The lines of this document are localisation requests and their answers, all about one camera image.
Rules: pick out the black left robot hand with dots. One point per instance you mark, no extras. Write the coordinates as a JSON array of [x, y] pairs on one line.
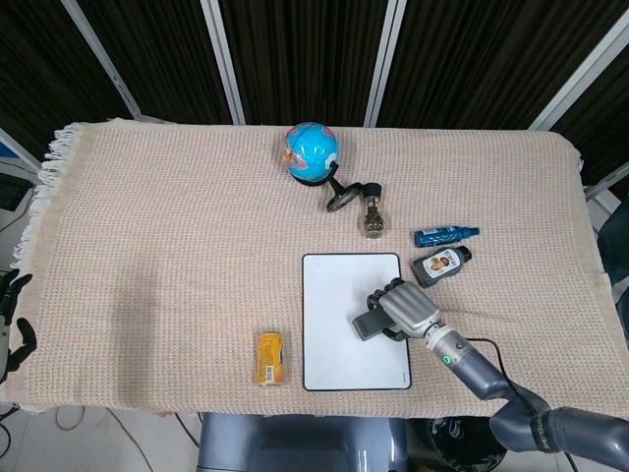
[[25, 339]]

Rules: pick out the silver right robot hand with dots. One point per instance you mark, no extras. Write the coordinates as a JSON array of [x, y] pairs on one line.
[[410, 307]]

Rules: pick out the grey whiteboard eraser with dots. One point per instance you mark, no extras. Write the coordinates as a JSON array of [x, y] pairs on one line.
[[369, 325]]

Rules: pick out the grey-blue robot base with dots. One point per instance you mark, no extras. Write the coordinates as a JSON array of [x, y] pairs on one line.
[[295, 442]]

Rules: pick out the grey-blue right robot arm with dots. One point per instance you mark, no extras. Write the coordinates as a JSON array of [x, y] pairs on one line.
[[472, 369]]

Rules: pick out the white rectangular board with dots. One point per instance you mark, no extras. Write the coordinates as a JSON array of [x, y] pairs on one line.
[[334, 305]]

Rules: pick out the dark sauce bottle with label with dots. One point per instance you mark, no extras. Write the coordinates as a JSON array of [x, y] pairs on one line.
[[437, 268]]

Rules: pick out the blue spray bottle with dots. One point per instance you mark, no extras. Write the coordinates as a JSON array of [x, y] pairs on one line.
[[437, 237]]

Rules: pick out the glass spice jar black cap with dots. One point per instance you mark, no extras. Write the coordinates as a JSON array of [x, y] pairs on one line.
[[373, 222]]

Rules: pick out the black round bin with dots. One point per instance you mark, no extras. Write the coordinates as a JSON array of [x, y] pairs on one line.
[[457, 442]]

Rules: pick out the orange drink can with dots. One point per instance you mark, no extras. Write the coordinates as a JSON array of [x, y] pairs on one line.
[[270, 359]]

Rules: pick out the beige waffle-weave tablecloth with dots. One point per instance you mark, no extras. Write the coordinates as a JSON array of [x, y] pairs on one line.
[[147, 221]]

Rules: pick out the blue globe on black stand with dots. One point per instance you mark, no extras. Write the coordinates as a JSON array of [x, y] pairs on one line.
[[309, 152]]

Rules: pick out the dark partition panel white frame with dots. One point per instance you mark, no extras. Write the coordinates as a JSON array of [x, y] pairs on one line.
[[162, 59], [602, 123], [304, 59], [39, 64], [467, 59]]

